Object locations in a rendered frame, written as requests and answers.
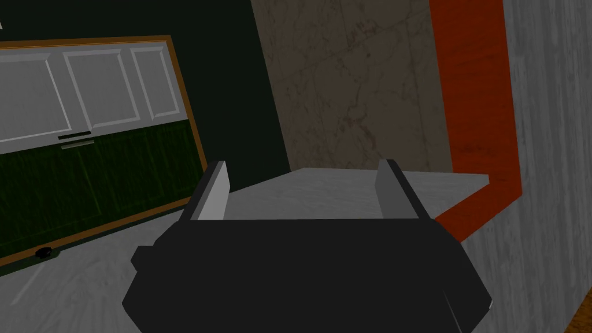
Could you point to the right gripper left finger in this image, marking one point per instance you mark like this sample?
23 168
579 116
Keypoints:
213 199

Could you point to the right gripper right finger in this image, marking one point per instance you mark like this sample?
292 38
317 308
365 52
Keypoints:
396 199

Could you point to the white and green panelled door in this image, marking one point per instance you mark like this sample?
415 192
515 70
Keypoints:
106 175

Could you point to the black door knob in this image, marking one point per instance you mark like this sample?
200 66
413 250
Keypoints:
44 253

